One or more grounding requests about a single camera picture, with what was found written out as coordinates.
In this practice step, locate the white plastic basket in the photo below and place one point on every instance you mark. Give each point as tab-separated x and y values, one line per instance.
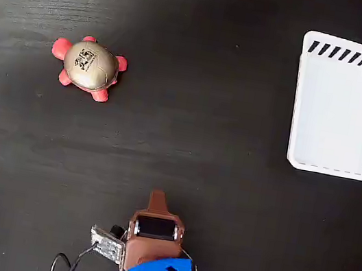
330	115

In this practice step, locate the bare camera circuit board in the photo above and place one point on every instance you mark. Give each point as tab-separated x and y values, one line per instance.
107	245

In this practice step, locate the red turtle toy gold shell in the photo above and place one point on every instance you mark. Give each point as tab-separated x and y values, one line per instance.
88	66

